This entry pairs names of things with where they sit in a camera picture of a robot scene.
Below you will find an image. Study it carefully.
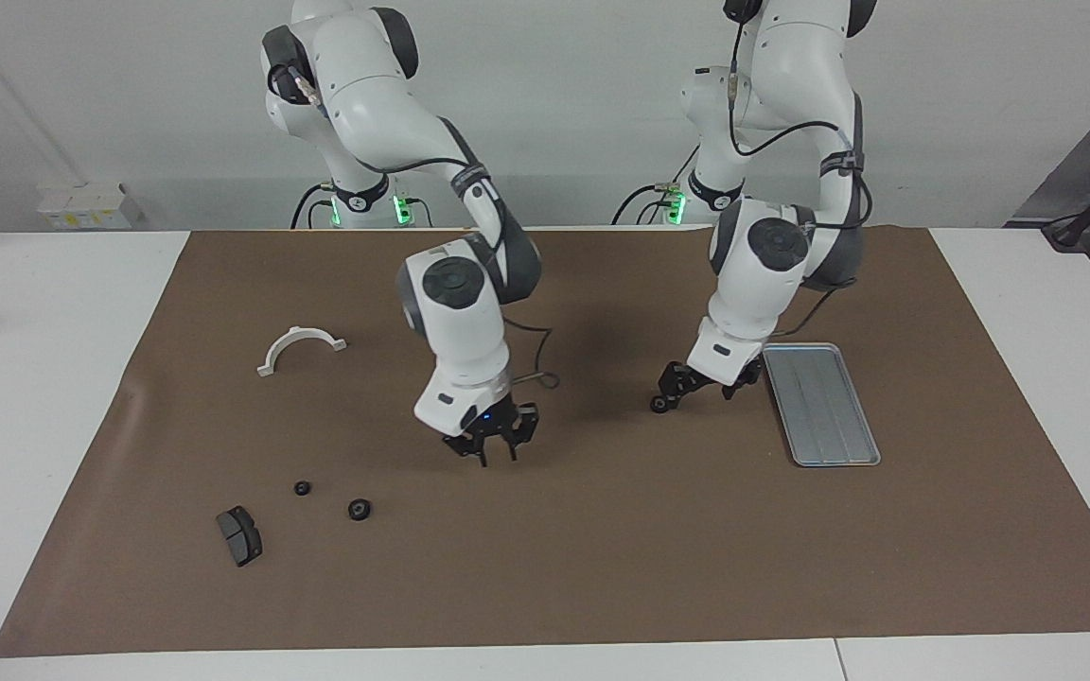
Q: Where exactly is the silver metal tray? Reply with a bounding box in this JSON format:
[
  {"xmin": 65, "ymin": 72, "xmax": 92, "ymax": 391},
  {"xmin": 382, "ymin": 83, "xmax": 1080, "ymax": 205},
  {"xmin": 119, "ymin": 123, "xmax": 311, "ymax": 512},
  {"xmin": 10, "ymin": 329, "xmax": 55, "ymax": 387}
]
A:
[{"xmin": 761, "ymin": 342, "xmax": 883, "ymax": 468}]

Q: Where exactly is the brown paper table mat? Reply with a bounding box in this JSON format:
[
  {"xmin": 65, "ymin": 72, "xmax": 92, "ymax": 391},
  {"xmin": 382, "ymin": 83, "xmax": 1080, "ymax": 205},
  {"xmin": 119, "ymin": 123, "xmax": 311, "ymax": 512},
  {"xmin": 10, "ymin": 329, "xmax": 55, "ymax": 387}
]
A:
[{"xmin": 0, "ymin": 225, "xmax": 1090, "ymax": 658}]

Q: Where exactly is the split-face dark brake pad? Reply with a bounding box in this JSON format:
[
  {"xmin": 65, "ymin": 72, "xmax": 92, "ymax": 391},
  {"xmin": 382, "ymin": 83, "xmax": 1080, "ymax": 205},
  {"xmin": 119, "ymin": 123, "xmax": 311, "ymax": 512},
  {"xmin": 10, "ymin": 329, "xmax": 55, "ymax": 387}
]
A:
[{"xmin": 215, "ymin": 506, "xmax": 264, "ymax": 568}]

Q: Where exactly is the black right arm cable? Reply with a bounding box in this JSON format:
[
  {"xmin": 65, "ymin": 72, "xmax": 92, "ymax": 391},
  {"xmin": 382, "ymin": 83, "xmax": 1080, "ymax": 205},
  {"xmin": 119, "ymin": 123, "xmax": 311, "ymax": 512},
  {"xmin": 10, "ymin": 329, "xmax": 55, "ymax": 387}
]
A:
[{"xmin": 290, "ymin": 66, "xmax": 562, "ymax": 391}]

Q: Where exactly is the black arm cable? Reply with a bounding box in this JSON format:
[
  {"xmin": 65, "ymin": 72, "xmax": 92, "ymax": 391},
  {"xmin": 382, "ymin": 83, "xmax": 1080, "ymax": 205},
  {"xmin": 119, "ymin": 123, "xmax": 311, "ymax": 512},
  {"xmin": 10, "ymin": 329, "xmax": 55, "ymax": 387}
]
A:
[
  {"xmin": 723, "ymin": 0, "xmax": 877, "ymax": 340},
  {"xmin": 290, "ymin": 66, "xmax": 562, "ymax": 391}
]

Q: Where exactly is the black left base cable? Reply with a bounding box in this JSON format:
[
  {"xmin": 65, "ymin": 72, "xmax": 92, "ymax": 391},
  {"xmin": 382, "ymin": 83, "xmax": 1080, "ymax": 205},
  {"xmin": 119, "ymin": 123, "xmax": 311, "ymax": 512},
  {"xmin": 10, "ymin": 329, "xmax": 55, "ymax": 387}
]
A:
[{"xmin": 611, "ymin": 142, "xmax": 702, "ymax": 226}]

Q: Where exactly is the black base cable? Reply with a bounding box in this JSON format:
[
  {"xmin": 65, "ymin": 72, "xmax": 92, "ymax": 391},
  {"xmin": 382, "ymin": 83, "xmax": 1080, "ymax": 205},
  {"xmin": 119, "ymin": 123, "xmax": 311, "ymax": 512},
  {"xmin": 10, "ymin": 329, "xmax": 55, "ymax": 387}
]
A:
[
  {"xmin": 611, "ymin": 142, "xmax": 702, "ymax": 226},
  {"xmin": 291, "ymin": 180, "xmax": 333, "ymax": 230}
]

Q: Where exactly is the white curved plastic bracket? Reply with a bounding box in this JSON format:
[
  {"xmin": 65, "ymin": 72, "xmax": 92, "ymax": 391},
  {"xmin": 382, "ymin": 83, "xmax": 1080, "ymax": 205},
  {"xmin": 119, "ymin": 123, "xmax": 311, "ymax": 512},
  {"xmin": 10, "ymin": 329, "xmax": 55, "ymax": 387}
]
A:
[{"xmin": 256, "ymin": 325, "xmax": 349, "ymax": 378}]

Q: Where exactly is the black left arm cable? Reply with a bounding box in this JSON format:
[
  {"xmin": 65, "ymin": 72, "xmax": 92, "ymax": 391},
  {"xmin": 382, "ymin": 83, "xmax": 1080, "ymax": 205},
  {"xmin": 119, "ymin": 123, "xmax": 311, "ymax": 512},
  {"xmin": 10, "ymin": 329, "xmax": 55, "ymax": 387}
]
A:
[{"xmin": 723, "ymin": 0, "xmax": 877, "ymax": 340}]

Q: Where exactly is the black right base cable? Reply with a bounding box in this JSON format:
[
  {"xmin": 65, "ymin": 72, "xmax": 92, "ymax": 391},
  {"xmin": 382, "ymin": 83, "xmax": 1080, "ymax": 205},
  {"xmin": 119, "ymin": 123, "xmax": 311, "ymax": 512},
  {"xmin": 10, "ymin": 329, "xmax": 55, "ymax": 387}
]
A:
[{"xmin": 291, "ymin": 180, "xmax": 333, "ymax": 230}]

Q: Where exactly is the white wall socket box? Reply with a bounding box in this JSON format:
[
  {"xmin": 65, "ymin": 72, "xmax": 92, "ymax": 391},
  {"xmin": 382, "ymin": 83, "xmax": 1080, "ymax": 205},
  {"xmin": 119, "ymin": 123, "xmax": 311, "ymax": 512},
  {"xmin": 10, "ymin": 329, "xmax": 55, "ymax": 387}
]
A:
[{"xmin": 37, "ymin": 183, "xmax": 144, "ymax": 230}]

